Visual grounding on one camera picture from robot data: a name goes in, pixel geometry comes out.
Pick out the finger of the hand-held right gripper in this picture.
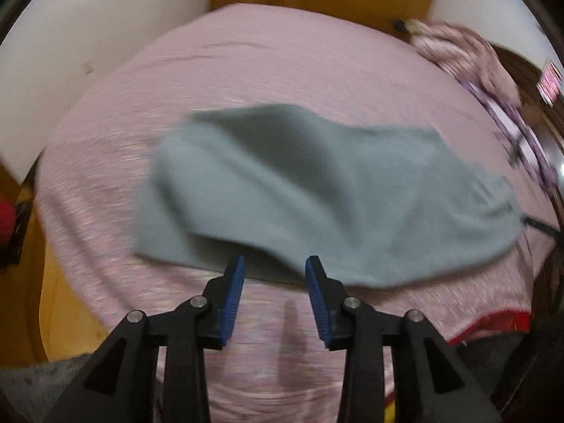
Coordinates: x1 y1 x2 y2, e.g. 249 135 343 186
522 214 564 236

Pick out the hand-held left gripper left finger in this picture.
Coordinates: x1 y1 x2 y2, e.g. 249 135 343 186
44 255 246 423

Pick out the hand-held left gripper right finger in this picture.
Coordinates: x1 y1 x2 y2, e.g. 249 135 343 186
305 256 503 423

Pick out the grey-blue towel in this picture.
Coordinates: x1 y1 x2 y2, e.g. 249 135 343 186
132 103 529 289

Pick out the red cloth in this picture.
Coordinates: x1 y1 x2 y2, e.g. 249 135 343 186
447 311 532 347

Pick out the red container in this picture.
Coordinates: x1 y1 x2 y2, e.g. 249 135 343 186
0 200 16 247

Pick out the bed with pink sheet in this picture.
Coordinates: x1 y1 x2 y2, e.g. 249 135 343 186
35 4 551 423

